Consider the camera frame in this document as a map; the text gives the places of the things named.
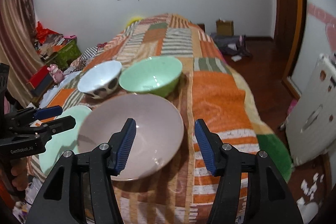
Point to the green storage box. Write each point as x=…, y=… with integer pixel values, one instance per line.
x=65, y=56

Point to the white wardrobe with stickers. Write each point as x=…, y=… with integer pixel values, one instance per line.
x=318, y=38

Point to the light blue plastic bag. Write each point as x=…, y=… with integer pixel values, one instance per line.
x=51, y=93

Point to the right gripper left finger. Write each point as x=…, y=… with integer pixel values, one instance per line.
x=61, y=198

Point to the pink plush toy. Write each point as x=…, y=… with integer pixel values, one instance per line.
x=56, y=73

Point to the yellow foam tube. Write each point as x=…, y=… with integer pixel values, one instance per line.
x=133, y=20

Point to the patchwork striped bedspread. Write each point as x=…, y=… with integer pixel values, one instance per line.
x=183, y=190

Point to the mint green bowl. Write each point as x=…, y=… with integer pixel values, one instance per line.
x=157, y=75

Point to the striped brown curtain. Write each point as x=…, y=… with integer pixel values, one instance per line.
x=18, y=33

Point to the wooden door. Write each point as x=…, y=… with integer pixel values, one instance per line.
x=288, y=36

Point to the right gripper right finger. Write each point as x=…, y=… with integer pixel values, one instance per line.
x=269, y=199

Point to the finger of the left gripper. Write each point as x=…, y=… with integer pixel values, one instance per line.
x=48, y=112
x=46, y=130

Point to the red fabric on box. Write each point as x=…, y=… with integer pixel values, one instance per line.
x=43, y=33

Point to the white spotted bowl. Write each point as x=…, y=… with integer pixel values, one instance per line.
x=101, y=80

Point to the red box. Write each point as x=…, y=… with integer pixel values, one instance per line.
x=37, y=77

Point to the mint green plate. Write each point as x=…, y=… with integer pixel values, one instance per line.
x=63, y=141

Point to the dark grey box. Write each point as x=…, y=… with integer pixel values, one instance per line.
x=44, y=85

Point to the checkered patchwork quilt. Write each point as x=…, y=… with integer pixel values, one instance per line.
x=85, y=58

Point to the left hand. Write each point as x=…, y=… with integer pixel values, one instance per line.
x=19, y=171

